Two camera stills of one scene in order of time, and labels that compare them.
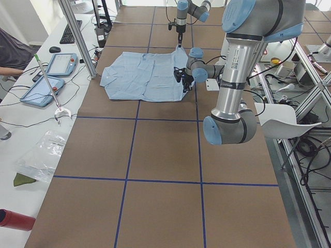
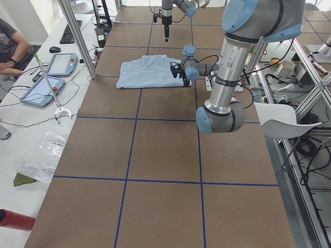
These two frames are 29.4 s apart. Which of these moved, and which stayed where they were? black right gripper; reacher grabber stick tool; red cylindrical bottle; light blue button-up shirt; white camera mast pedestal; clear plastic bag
Moved: black right gripper; light blue button-up shirt
Stayed: red cylindrical bottle; reacher grabber stick tool; white camera mast pedestal; clear plastic bag
